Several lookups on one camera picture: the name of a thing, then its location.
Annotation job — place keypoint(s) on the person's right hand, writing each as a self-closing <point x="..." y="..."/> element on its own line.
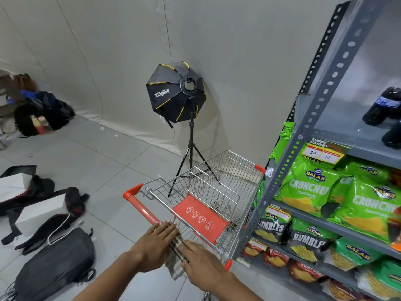
<point x="205" y="268"/>

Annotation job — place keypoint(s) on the person's left hand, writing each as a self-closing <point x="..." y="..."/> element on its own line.
<point x="150" y="247"/>

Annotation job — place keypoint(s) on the person's left fingers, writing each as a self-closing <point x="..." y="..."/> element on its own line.
<point x="166" y="230"/>

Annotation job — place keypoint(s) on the person's right fingers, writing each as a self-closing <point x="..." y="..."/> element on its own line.
<point x="191" y="252"/>

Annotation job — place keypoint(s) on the grey checked cloth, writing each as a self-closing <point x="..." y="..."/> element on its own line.
<point x="175" y="263"/>

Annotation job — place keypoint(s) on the person's right forearm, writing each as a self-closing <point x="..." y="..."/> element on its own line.
<point x="228" y="289"/>

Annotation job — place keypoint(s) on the person's left forearm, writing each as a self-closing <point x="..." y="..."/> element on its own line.
<point x="109" y="278"/>

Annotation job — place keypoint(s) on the red chip packet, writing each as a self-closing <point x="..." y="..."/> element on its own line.
<point x="275" y="258"/>
<point x="305" y="272"/>
<point x="252" y="250"/>
<point x="341" y="291"/>

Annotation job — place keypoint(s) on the yellow red price label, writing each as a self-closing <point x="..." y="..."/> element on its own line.
<point x="322" y="152"/>
<point x="277" y="213"/>
<point x="257" y="244"/>

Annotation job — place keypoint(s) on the black tripod light stand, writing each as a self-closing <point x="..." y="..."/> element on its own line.
<point x="191" y="153"/>

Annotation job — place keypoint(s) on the black green chip packet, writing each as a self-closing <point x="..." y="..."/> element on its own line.
<point x="310" y="242"/>
<point x="272" y="228"/>

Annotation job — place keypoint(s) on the black open bag red trim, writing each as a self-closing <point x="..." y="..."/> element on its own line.
<point x="67" y="213"/>
<point x="40" y="188"/>

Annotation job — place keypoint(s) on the black padded equipment bag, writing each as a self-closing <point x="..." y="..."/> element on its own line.
<point x="56" y="266"/>

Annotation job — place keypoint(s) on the white cardboard box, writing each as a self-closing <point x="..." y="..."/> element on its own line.
<point x="12" y="186"/>
<point x="42" y="210"/>

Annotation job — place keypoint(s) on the black octagonal softbox light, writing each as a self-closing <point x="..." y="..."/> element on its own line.
<point x="174" y="93"/>

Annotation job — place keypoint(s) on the row of light green chip packets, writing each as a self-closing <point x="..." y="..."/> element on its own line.
<point x="313" y="191"/>

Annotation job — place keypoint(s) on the green yellow snack packet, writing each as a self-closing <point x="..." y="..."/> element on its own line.
<point x="354" y="255"/>
<point x="383" y="280"/>

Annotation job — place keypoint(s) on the pile of dark backpacks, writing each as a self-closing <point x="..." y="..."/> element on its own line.
<point x="40" y="112"/>

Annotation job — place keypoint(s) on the grey slotted metal shelf rack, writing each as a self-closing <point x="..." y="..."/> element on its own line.
<point x="316" y="100"/>

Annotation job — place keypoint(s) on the dark soda bottle blue label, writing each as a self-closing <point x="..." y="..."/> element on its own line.
<point x="383" y="106"/>

